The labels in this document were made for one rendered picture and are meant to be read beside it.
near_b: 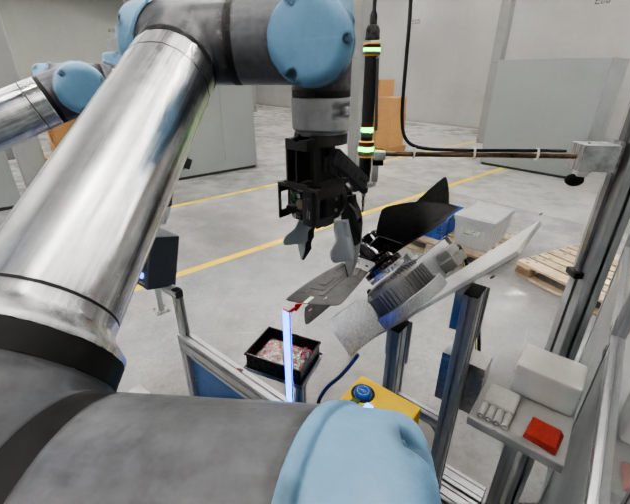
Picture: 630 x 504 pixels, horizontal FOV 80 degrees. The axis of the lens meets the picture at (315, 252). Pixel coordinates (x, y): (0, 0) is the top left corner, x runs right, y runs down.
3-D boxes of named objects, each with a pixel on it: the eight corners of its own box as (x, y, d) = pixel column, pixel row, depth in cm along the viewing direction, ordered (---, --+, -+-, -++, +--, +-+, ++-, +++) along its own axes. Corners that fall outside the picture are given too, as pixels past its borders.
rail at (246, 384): (394, 491, 96) (397, 471, 92) (386, 504, 93) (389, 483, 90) (188, 345, 147) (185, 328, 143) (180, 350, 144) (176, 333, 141)
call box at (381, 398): (416, 438, 88) (422, 406, 84) (396, 470, 81) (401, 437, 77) (359, 404, 97) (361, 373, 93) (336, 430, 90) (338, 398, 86)
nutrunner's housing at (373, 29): (369, 190, 113) (381, 12, 93) (370, 194, 109) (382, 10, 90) (356, 190, 113) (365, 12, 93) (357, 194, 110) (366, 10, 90)
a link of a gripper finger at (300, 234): (271, 258, 60) (284, 212, 54) (295, 246, 64) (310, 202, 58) (284, 270, 59) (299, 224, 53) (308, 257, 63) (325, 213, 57)
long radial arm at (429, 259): (432, 290, 129) (411, 263, 131) (417, 299, 134) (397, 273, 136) (462, 260, 149) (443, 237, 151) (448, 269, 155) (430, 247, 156)
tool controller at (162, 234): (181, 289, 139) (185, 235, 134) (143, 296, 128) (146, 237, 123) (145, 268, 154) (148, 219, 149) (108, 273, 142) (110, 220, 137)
